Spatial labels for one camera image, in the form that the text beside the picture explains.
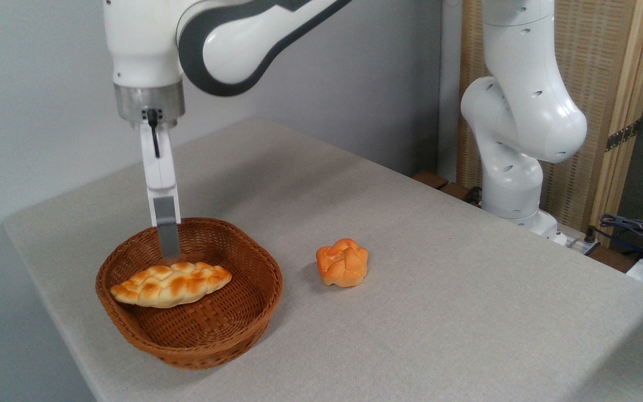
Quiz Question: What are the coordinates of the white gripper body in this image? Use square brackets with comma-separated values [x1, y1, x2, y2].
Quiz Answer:
[140, 122, 179, 198]

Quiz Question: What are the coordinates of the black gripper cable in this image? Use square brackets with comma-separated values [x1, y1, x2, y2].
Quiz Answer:
[147, 108, 162, 159]

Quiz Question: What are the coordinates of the blue grey cable bundle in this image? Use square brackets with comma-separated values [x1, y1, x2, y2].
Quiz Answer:
[599, 213, 643, 263]

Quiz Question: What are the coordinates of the brass screen hinge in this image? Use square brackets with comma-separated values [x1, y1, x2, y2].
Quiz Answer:
[605, 118, 642, 152]

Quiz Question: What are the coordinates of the round orange bread roll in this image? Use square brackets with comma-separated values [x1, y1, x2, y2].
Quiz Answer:
[315, 238, 368, 288]

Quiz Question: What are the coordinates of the brown woven wicker basket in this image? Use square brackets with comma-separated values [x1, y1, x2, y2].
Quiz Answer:
[95, 217, 284, 370]

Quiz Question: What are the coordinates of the long braided bread loaf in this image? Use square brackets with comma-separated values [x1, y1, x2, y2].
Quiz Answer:
[111, 261, 233, 309]

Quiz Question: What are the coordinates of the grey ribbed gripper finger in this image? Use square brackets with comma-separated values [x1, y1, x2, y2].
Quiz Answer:
[149, 194, 182, 261]

